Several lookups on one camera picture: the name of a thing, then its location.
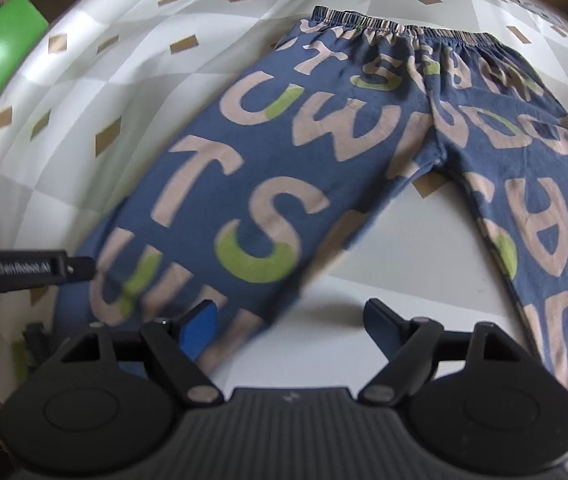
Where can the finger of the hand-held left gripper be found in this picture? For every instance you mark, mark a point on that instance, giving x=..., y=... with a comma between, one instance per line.
x=81, y=269

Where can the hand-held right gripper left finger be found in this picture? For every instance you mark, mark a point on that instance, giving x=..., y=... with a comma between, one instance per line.
x=199, y=329

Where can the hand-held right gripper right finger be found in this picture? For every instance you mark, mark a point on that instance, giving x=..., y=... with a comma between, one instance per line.
x=383, y=326

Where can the blue letter-print pants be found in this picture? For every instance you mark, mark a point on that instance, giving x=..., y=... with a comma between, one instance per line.
x=314, y=170

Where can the white grey checkered tablecloth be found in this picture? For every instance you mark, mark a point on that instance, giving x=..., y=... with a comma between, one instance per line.
x=139, y=60

